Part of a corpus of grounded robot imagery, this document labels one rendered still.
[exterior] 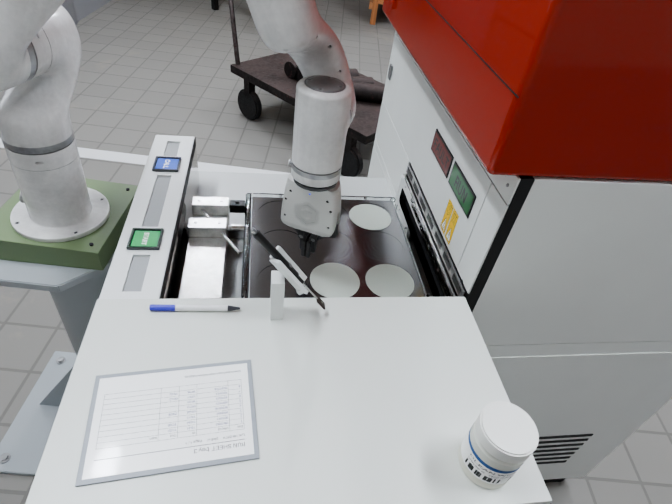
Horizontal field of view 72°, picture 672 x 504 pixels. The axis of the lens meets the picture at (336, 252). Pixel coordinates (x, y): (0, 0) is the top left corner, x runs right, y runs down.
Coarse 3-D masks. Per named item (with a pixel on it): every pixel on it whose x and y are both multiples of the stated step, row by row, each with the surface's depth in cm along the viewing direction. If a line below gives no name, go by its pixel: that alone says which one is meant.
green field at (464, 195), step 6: (456, 168) 88; (456, 174) 88; (450, 180) 91; (456, 180) 88; (462, 180) 85; (456, 186) 88; (462, 186) 85; (456, 192) 88; (462, 192) 85; (468, 192) 83; (462, 198) 85; (468, 198) 83; (462, 204) 85; (468, 204) 83; (468, 210) 83
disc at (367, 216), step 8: (352, 208) 111; (360, 208) 112; (368, 208) 112; (376, 208) 113; (352, 216) 109; (360, 216) 109; (368, 216) 110; (376, 216) 110; (384, 216) 111; (360, 224) 107; (368, 224) 107; (376, 224) 108; (384, 224) 108
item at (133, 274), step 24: (168, 144) 113; (192, 144) 113; (144, 168) 103; (144, 192) 97; (168, 192) 98; (144, 216) 91; (168, 216) 92; (120, 240) 85; (168, 240) 87; (120, 264) 81; (144, 264) 82; (120, 288) 77; (144, 288) 77
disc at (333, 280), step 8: (328, 264) 96; (336, 264) 96; (312, 272) 93; (320, 272) 94; (328, 272) 94; (336, 272) 94; (344, 272) 95; (352, 272) 95; (312, 280) 92; (320, 280) 92; (328, 280) 92; (336, 280) 93; (344, 280) 93; (352, 280) 93; (320, 288) 90; (328, 288) 91; (336, 288) 91; (344, 288) 91; (352, 288) 92; (328, 296) 89; (336, 296) 89; (344, 296) 90
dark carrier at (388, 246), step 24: (264, 216) 105; (288, 240) 100; (336, 240) 102; (360, 240) 103; (384, 240) 104; (264, 264) 94; (312, 264) 95; (360, 264) 97; (408, 264) 99; (264, 288) 89; (288, 288) 90; (312, 288) 90; (360, 288) 92
